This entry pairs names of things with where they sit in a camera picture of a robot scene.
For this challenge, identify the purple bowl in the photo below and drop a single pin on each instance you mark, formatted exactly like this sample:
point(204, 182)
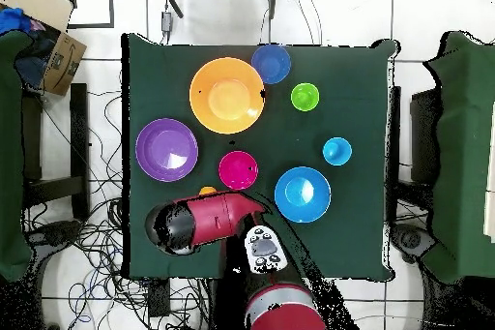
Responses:
point(166, 150)

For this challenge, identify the black tripod leg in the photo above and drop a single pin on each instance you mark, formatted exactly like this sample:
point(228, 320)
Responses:
point(273, 1)
point(174, 5)

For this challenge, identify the light blue cup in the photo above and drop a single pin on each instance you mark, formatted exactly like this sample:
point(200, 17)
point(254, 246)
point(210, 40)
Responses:
point(337, 151)

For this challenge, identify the dark green tablecloth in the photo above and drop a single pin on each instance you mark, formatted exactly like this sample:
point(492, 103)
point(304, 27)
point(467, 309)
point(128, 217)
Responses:
point(162, 74)

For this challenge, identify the black stool frame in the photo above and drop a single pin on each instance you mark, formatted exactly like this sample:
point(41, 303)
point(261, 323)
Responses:
point(79, 132)

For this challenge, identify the large orange bowl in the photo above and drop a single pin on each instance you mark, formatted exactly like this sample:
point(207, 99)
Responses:
point(226, 97)

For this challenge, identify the thin black frame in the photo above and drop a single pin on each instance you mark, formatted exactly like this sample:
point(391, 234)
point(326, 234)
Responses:
point(111, 5)

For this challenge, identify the light blue bowl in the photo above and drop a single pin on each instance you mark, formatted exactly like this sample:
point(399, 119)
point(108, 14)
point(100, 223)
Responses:
point(302, 194)

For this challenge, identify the pink-red small bowl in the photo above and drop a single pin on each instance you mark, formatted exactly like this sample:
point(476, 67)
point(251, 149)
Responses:
point(238, 170)

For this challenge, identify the grey power adapter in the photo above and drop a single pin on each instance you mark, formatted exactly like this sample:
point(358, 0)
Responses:
point(166, 21)

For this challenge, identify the black pedestal base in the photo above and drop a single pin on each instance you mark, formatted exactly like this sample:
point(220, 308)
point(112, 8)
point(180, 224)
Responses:
point(412, 239)
point(58, 233)

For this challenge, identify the light green cup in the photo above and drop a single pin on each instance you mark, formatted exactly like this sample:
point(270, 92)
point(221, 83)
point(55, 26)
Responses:
point(304, 97)

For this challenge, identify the yellow translucent cup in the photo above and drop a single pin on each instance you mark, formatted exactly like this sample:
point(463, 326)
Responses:
point(207, 190)

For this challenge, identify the cardboard box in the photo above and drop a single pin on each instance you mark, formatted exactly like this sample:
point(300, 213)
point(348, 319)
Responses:
point(65, 63)

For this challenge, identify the dark blue small bowl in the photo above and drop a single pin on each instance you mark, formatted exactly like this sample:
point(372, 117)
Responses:
point(270, 63)

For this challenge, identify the blue cloth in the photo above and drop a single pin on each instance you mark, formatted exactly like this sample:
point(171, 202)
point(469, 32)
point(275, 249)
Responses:
point(13, 20)

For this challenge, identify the black floor box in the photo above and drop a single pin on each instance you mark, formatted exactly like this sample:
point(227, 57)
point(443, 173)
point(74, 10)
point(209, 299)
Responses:
point(159, 298)

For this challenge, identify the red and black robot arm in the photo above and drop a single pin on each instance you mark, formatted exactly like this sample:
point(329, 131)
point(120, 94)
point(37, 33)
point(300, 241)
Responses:
point(216, 217)

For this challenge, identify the green cloth covered table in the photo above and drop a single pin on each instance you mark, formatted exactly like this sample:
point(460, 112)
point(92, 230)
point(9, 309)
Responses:
point(464, 152)
point(11, 152)

